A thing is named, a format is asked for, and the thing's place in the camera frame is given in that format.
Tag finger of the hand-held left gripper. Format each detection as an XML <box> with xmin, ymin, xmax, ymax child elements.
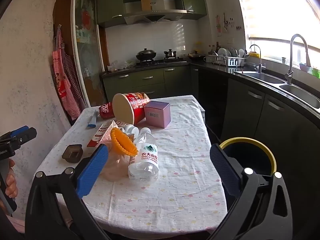
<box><xmin>0</xmin><ymin>126</ymin><xmax>30</xmax><ymax>142</ymax></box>
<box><xmin>10</xmin><ymin>127</ymin><xmax>37</xmax><ymax>153</ymax></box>

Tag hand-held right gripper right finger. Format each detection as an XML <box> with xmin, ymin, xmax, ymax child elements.
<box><xmin>207</xmin><ymin>144</ymin><xmax>293</xmax><ymax>240</ymax></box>

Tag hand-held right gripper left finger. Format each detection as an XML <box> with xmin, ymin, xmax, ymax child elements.
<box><xmin>25</xmin><ymin>144</ymin><xmax>110</xmax><ymax>240</ymax></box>

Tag yellow-rimmed dark bin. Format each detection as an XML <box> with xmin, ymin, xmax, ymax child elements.
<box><xmin>219</xmin><ymin>137</ymin><xmax>277</xmax><ymax>180</ymax></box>

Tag clear plastic water bottle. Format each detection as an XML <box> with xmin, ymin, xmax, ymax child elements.
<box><xmin>128</xmin><ymin>127</ymin><xmax>160</xmax><ymax>180</ymax></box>

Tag person's left hand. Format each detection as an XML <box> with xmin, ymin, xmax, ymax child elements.
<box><xmin>4</xmin><ymin>159</ymin><xmax>18</xmax><ymax>200</ymax></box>

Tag clear plastic bag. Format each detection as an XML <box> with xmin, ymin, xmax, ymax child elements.
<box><xmin>101</xmin><ymin>140</ymin><xmax>130</xmax><ymax>182</ymax></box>

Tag brown square container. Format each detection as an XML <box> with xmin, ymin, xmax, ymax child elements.
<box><xmin>62</xmin><ymin>144</ymin><xmax>84</xmax><ymax>163</ymax></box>

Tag red and white carton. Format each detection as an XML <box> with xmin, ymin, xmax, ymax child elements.
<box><xmin>87</xmin><ymin>120</ymin><xmax>125</xmax><ymax>147</ymax></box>

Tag white floral tablecloth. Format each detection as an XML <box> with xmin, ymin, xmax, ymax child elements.
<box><xmin>32</xmin><ymin>95</ymin><xmax>228</xmax><ymax>233</ymax></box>

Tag blue and white tube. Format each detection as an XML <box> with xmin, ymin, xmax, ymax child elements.
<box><xmin>86</xmin><ymin>110</ymin><xmax>97</xmax><ymax>129</ymax></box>

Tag small white plastic bottle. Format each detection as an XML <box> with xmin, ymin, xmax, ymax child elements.
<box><xmin>124</xmin><ymin>124</ymin><xmax>139</xmax><ymax>137</ymax></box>

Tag red checked apron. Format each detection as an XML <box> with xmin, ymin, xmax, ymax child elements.
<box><xmin>52</xmin><ymin>27</ymin><xmax>82</xmax><ymax>120</ymax></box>

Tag red soda can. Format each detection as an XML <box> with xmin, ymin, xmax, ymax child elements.
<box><xmin>98</xmin><ymin>102</ymin><xmax>115</xmax><ymax>119</ymax></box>

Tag pink clothing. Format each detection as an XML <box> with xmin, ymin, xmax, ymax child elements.
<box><xmin>7</xmin><ymin>216</ymin><xmax>25</xmax><ymax>234</ymax></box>

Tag dark checked apron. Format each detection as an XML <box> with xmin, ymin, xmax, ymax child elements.
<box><xmin>61</xmin><ymin>42</ymin><xmax>87</xmax><ymax>110</ymax></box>

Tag red instant noodle cup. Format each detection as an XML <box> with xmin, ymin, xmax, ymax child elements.
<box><xmin>112</xmin><ymin>92</ymin><xmax>151</xmax><ymax>126</ymax></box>

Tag purple cardboard box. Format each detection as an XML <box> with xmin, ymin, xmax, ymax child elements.
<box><xmin>144</xmin><ymin>100</ymin><xmax>171</xmax><ymax>129</ymax></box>

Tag glass sliding door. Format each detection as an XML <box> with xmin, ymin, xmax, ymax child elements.
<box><xmin>71</xmin><ymin>0</ymin><xmax>109</xmax><ymax>108</ymax></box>

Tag steel double sink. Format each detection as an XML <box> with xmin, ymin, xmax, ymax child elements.
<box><xmin>234</xmin><ymin>70</ymin><xmax>320</xmax><ymax>115</ymax></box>

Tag white plastic bags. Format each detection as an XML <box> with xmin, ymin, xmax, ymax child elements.
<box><xmin>107</xmin><ymin>60</ymin><xmax>137</xmax><ymax>72</ymax></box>

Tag white dish rack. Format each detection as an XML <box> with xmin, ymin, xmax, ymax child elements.
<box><xmin>205</xmin><ymin>54</ymin><xmax>247</xmax><ymax>67</ymax></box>

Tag small steel faucet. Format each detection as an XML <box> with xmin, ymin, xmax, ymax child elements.
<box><xmin>249</xmin><ymin>44</ymin><xmax>263</xmax><ymax>73</ymax></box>

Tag row of white plates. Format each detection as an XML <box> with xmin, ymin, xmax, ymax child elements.
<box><xmin>217</xmin><ymin>47</ymin><xmax>238</xmax><ymax>58</ymax></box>

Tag pan with lid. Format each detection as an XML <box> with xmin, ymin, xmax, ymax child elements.
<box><xmin>189</xmin><ymin>51</ymin><xmax>207</xmax><ymax>60</ymax></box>

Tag black gas stove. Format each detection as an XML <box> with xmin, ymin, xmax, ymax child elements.
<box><xmin>135</xmin><ymin>57</ymin><xmax>187</xmax><ymax>68</ymax></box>

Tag black wok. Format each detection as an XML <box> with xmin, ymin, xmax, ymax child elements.
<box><xmin>136</xmin><ymin>49</ymin><xmax>157</xmax><ymax>62</ymax></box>

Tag tall steel faucet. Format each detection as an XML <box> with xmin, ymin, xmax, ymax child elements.
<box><xmin>285</xmin><ymin>34</ymin><xmax>312</xmax><ymax>85</ymax></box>

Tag green upper cabinets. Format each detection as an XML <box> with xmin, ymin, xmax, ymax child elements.
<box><xmin>96</xmin><ymin>0</ymin><xmax>208</xmax><ymax>28</ymax></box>

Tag steel range hood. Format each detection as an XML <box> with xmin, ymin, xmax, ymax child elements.
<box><xmin>122</xmin><ymin>0</ymin><xmax>188</xmax><ymax>25</ymax></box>

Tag white window blind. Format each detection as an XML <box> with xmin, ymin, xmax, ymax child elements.
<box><xmin>232</xmin><ymin>0</ymin><xmax>320</xmax><ymax>63</ymax></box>

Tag wall calendar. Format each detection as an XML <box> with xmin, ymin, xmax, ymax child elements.
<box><xmin>215</xmin><ymin>15</ymin><xmax>223</xmax><ymax>37</ymax></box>

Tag hanging wall utensils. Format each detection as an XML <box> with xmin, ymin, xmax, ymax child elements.
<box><xmin>223</xmin><ymin>12</ymin><xmax>235</xmax><ymax>33</ymax></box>

